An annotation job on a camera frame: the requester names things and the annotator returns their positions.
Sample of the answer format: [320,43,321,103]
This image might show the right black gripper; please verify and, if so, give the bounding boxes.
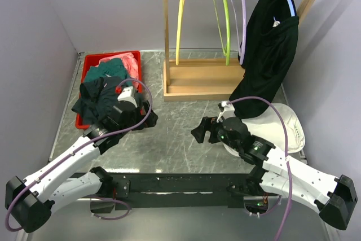
[191,116,241,152]

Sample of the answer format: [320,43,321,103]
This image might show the dark navy shorts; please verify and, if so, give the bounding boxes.
[72,76,124,125]

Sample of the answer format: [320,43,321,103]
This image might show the purple hanger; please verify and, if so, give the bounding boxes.
[230,0,247,65]

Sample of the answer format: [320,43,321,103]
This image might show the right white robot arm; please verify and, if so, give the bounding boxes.
[191,117,358,230]

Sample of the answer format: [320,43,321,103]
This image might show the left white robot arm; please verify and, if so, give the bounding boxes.
[5,93,158,233]

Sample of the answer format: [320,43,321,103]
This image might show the green hanger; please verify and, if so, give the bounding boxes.
[213,0,231,66]

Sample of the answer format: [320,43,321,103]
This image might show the yellow hanger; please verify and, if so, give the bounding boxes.
[175,0,185,65]

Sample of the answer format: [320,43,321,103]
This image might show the wooden clothes rack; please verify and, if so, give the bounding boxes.
[162,0,315,102]

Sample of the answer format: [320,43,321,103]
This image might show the pink garment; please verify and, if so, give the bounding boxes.
[99,52,141,80]

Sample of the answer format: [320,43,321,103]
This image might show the green garment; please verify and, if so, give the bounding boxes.
[83,58,130,82]

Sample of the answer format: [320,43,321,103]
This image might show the red plastic bin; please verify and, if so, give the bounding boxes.
[75,51,142,130]

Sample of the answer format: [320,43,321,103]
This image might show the black hanging garment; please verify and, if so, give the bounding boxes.
[229,0,299,119]

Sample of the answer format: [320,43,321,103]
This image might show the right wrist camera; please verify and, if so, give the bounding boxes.
[218,101,235,119]

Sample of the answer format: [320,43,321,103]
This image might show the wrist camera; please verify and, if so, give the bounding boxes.
[218,101,235,119]
[117,86,137,106]

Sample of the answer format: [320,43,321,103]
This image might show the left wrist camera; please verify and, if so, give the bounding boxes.
[117,86,137,106]

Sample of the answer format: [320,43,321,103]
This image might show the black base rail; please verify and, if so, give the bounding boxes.
[64,172,280,215]

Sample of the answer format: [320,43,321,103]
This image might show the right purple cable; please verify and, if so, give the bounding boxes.
[225,96,293,241]

